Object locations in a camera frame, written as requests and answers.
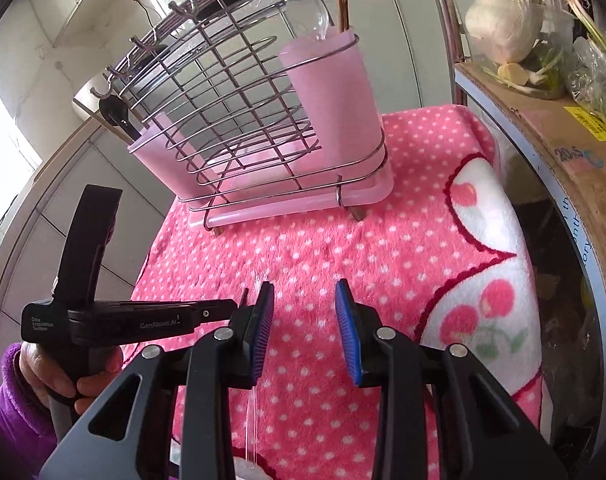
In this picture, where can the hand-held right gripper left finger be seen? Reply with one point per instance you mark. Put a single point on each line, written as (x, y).
(263, 330)

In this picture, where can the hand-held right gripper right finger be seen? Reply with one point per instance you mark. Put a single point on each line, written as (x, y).
(347, 330)

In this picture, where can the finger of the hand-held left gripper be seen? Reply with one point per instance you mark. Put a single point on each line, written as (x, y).
(90, 240)
(143, 320)

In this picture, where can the low pink plastic cup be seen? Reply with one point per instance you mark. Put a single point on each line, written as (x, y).
(158, 165)

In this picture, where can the black spoon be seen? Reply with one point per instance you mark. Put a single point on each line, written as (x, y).
(114, 109)

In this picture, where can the tall pink plastic cup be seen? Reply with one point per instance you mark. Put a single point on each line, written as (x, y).
(333, 110)

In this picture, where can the person's left forearm purple sleeve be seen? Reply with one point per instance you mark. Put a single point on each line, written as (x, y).
(13, 410)

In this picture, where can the person's left hand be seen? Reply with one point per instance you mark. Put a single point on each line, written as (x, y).
(90, 390)

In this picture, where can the pink polka dot blanket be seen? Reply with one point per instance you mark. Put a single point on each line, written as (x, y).
(333, 250)

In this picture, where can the window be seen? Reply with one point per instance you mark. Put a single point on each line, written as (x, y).
(3, 125)

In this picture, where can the pink plastic drip tray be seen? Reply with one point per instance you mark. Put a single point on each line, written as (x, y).
(373, 187)

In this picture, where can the cardboard sheet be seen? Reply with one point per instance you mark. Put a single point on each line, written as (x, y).
(533, 105)

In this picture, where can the ginger piece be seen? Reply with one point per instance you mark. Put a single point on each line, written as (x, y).
(513, 72)

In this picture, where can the clear plastic spoon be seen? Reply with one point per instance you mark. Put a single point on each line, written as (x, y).
(308, 15)

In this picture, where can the metal pole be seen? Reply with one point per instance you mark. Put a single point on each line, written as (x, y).
(445, 20)

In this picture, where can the napa cabbage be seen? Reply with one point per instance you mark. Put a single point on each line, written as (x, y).
(503, 20)

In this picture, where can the green onions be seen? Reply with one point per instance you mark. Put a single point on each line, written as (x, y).
(590, 25)

